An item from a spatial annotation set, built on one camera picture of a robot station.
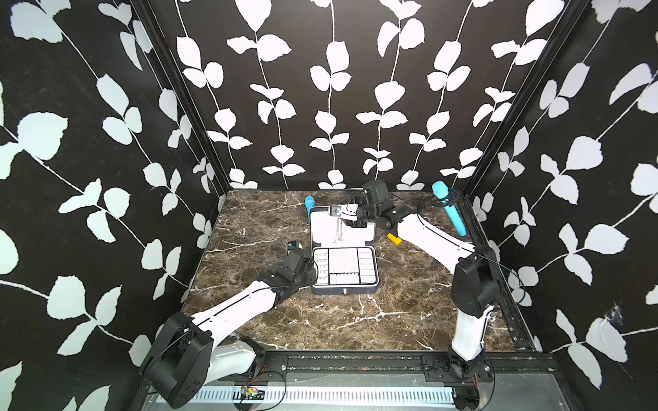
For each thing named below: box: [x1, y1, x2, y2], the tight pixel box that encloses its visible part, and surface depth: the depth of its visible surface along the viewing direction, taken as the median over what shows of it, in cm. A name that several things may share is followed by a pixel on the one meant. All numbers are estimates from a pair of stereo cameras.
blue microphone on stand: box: [431, 180, 467, 238], surface depth 88 cm
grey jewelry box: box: [309, 206, 380, 297], surface depth 92 cm
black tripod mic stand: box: [430, 188, 460, 208], surface depth 88 cm
